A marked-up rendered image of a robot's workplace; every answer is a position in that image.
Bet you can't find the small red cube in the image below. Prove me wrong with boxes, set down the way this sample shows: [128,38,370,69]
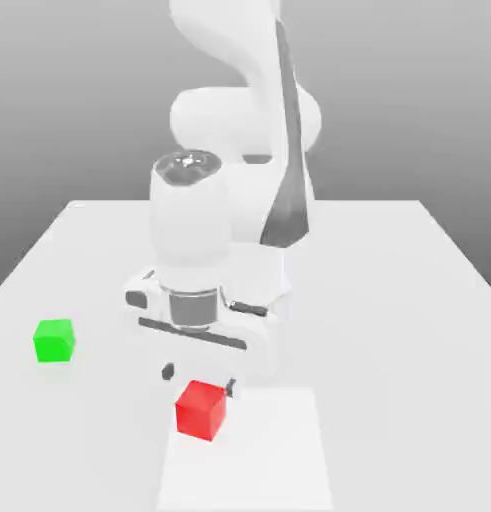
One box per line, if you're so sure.
[174,379,228,443]

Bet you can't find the small green cube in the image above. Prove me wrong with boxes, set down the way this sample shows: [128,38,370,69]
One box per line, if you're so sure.
[32,318,77,364]

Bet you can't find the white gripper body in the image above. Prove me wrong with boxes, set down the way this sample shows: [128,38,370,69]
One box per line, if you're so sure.
[135,308,281,382]

